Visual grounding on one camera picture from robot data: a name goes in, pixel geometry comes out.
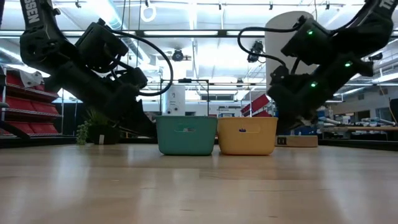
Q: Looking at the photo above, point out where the black overhead light bar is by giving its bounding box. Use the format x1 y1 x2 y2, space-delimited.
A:
124 29 273 39

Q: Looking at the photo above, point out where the white plastic cover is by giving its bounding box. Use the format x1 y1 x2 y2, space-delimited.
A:
19 70 45 88

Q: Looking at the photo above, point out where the white hanging ring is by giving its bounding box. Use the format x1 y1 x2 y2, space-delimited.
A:
139 2 157 23

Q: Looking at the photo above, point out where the shelf with red bins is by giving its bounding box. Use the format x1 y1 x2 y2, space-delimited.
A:
0 67 65 138

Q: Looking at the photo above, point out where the black aluminium table frame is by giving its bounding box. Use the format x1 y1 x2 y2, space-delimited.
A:
0 136 398 152

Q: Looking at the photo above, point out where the black hanging camera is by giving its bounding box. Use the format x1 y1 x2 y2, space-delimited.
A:
247 40 269 65

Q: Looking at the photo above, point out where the teal plastic bin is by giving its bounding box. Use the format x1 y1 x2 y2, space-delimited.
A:
156 115 218 156

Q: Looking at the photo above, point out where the white cylinder table lamp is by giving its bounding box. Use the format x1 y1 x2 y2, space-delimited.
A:
265 11 319 148

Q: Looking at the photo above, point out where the round black ceiling fixture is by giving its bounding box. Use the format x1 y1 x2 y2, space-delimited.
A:
171 49 185 62

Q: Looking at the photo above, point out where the small potted green plant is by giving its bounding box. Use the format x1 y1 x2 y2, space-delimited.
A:
76 108 121 146

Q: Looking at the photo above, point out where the tilted red bin rack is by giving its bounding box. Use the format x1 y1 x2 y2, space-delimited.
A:
241 94 273 118

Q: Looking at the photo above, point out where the white cylindrical tank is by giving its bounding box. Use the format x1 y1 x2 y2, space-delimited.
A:
161 85 187 116

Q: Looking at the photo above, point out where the yellow plastic bin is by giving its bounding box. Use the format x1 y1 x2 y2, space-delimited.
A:
216 116 279 156

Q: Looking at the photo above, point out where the wooden workbench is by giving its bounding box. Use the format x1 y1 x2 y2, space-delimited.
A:
318 126 398 141

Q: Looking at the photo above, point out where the black looped gripper cable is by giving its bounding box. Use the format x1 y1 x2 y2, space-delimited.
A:
238 26 301 68

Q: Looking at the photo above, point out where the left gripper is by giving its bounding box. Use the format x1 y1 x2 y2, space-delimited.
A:
45 60 157 138

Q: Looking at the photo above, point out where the black metal stand frame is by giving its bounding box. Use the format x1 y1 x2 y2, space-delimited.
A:
159 78 211 118

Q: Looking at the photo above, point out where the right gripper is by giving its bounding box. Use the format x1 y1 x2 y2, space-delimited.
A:
267 65 346 134

